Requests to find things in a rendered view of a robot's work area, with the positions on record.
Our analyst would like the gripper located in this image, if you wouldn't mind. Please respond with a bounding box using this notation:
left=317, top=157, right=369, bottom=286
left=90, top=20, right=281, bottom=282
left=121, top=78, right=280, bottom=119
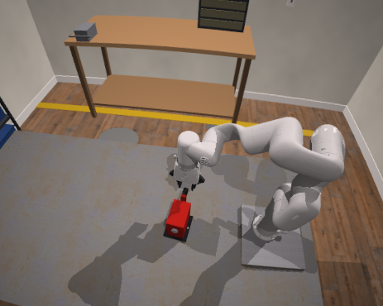
left=170, top=160, right=204, bottom=190

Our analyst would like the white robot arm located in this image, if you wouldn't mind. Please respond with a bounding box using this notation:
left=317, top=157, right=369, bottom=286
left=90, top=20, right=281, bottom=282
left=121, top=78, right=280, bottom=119
left=174, top=117, right=345, bottom=241

